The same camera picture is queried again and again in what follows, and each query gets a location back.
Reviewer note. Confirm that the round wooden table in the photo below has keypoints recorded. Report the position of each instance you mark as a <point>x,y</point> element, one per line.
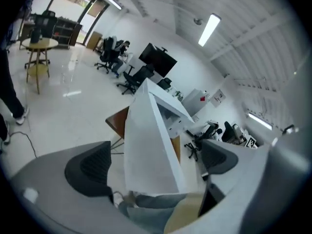
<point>41,44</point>

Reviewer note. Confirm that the black office chair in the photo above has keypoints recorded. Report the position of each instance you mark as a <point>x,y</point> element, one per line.
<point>164,83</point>
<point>107,50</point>
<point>46,24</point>
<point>195,142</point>
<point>139,78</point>

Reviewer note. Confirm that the person's grey trousers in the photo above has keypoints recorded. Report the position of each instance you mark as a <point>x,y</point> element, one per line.
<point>151,208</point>

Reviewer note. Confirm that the dark shelf unit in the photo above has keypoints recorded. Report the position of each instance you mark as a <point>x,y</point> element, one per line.
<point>65,32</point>

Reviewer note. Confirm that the black wall screen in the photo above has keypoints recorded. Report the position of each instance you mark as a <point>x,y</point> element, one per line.
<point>158,60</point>

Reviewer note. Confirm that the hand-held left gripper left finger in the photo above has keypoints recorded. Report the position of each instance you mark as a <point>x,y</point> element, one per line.
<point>48,179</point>

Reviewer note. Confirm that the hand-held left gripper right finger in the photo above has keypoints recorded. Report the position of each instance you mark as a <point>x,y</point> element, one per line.
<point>268,179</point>

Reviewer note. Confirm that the person's white shoe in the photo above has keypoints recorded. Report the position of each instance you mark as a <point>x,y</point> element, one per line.
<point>118,199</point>

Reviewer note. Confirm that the grey fridge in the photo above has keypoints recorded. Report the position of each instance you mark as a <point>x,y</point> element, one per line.
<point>195,102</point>

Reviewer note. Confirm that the white patterned device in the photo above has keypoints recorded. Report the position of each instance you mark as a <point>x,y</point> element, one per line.
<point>251,141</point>

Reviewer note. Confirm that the white cardboard box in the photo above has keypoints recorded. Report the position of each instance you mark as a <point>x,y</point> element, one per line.
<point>146,155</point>

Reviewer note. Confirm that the white wall poster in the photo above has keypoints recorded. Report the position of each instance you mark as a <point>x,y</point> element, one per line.
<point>218,98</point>

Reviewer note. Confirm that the person's beige shirt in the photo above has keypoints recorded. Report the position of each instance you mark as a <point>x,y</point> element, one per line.
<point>182,216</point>

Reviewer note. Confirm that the black cylinder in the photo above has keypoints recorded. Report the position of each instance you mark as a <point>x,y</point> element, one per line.
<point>35,35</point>

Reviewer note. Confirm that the long ceiling light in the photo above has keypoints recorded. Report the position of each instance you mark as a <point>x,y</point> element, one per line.
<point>209,29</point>
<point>111,0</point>
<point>259,121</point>

